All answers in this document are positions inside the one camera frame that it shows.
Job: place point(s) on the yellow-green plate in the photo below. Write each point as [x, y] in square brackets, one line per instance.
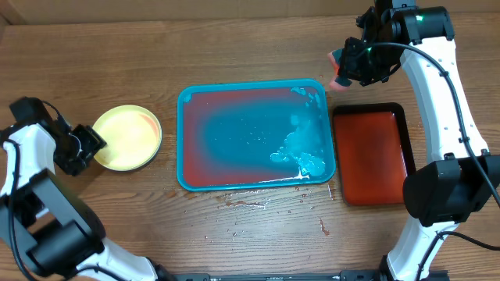
[132, 135]

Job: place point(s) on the teal serving tray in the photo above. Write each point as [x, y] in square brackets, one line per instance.
[254, 135]

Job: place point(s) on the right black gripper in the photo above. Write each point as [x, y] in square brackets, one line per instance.
[349, 68]

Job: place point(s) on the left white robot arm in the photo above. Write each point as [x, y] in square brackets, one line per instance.
[48, 228]

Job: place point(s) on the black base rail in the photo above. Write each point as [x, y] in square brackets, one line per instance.
[273, 277]

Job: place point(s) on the black tray with red water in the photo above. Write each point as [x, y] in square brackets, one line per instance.
[374, 153]

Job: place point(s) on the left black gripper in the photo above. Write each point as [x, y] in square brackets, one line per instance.
[97, 143]

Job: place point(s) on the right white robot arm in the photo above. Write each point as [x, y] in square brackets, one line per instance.
[461, 174]

